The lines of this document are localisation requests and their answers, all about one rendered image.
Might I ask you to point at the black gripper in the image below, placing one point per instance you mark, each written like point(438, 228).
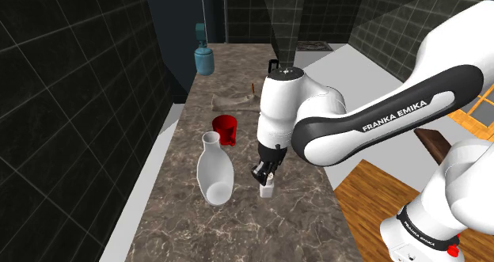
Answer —
point(272, 153)

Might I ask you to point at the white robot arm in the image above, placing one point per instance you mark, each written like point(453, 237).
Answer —
point(320, 99)

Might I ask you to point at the small white bottle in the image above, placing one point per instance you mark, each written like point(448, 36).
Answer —
point(267, 190)

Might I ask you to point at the white vase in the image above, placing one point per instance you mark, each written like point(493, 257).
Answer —
point(215, 172)

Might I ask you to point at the red mug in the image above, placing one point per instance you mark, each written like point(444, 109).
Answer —
point(224, 129)

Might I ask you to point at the small orange brown stick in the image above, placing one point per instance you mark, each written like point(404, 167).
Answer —
point(253, 88)

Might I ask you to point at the teal soap dispenser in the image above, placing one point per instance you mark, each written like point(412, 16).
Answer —
point(203, 58)

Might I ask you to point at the patterned grey rug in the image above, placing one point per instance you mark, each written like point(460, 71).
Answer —
point(314, 46)

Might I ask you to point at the dark brown wooden board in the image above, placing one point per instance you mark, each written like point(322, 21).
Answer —
point(433, 142)

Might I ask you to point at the orange wooden framed door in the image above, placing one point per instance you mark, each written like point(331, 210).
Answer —
point(476, 112)

